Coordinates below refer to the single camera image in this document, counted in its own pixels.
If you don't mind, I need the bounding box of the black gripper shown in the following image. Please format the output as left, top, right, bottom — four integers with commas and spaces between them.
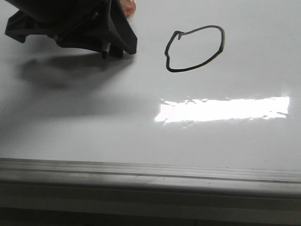
5, 0, 137, 57

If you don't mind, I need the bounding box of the white whiteboard marker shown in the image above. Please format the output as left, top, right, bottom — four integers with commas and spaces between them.
102, 40, 111, 59

